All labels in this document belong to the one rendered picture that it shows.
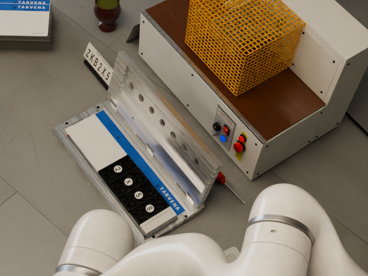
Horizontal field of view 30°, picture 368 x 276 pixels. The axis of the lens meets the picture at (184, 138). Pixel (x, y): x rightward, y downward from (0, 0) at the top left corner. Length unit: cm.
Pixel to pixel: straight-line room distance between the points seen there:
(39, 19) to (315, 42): 82
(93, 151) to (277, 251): 102
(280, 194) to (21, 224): 96
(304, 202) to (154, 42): 108
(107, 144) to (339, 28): 70
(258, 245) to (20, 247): 94
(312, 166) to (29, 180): 79
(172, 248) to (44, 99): 105
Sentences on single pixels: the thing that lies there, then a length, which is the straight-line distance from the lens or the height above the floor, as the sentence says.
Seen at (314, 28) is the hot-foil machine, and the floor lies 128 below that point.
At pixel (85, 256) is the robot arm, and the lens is 123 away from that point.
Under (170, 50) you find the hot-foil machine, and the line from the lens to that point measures 196.
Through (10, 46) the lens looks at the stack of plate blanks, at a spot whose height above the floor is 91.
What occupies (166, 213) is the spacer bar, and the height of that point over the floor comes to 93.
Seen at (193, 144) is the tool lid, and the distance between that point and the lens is 175.
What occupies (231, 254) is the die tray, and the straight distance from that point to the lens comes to 181.
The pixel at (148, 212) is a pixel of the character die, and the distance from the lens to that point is 181.
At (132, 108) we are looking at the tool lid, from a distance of 192.
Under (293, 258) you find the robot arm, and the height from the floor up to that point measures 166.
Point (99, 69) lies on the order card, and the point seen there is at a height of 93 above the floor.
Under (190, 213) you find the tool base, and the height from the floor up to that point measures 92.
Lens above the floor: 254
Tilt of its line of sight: 56 degrees down
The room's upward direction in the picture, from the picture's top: 9 degrees clockwise
